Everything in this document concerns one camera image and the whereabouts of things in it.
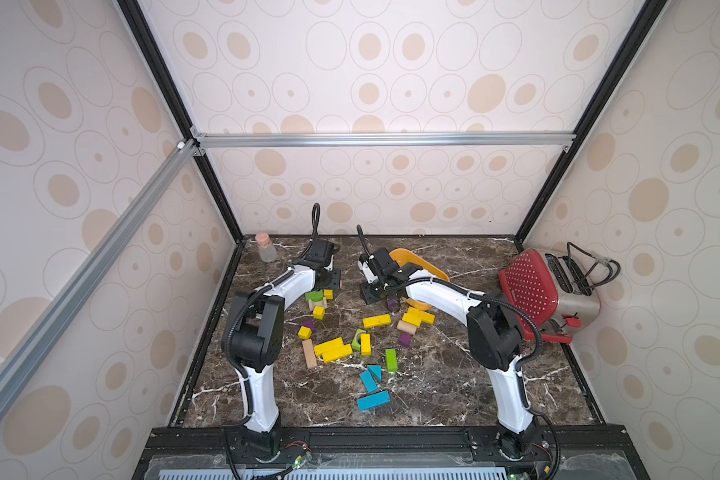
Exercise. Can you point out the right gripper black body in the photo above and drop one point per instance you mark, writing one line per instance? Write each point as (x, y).
(373, 291)

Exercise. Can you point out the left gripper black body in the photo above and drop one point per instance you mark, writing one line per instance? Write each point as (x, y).
(331, 279)

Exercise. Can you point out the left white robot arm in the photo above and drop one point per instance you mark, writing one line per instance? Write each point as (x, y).
(253, 336)

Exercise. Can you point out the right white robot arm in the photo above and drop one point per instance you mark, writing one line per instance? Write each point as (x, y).
(501, 337)

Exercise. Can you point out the yellow blocks near bowl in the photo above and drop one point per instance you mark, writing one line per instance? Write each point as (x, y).
(416, 317)

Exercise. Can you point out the yellow plastic bowl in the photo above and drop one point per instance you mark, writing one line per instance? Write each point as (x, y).
(403, 257)

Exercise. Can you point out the green block arch top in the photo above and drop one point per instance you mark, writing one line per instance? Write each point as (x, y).
(315, 296)

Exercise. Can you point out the natural wood arch block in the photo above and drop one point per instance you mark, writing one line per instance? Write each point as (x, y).
(313, 304)

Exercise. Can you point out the natural wood cylinder block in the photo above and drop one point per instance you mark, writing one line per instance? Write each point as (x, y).
(406, 327)

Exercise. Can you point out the small bottle pink cap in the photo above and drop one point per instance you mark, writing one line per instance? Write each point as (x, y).
(266, 249)

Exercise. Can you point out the yellow block centre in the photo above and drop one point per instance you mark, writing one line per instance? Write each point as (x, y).
(365, 345)

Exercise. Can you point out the purple cube block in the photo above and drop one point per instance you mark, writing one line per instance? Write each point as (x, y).
(405, 339)

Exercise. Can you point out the green rainbow arch block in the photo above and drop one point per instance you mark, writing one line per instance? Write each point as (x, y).
(356, 342)

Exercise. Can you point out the green upright block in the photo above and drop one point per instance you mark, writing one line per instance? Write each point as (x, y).
(391, 360)

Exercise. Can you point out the small yellow cube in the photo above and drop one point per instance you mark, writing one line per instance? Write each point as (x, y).
(305, 333)

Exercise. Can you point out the long yellow block pair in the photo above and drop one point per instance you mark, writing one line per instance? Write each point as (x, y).
(333, 350)

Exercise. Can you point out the small teal triangle block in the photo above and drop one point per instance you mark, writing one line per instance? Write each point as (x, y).
(376, 372)

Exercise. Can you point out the natural wood long block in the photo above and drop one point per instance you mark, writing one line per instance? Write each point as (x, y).
(309, 354)

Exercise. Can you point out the teal parallelogram block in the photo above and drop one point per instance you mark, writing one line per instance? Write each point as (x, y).
(369, 382)

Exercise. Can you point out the teal long block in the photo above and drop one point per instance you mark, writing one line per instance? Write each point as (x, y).
(373, 400)

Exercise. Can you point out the aluminium crossbar rear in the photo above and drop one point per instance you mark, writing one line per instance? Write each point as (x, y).
(416, 139)

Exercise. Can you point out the aluminium crossbar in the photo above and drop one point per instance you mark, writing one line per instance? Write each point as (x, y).
(25, 359)
(416, 139)

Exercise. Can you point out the silver toaster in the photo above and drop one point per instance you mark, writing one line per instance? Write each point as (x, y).
(578, 303)

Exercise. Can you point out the aluminium crossbar left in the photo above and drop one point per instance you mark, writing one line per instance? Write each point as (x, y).
(25, 359)

